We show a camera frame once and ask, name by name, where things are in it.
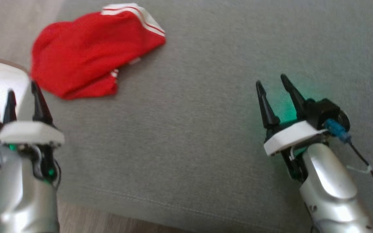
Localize red shirt white sleeves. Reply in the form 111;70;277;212
30;3;167;100

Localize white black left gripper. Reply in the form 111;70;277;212
0;81;65;189

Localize grey sofa seat cushion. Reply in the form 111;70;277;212
14;0;373;233

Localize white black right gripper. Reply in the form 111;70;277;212
255;74;329;182

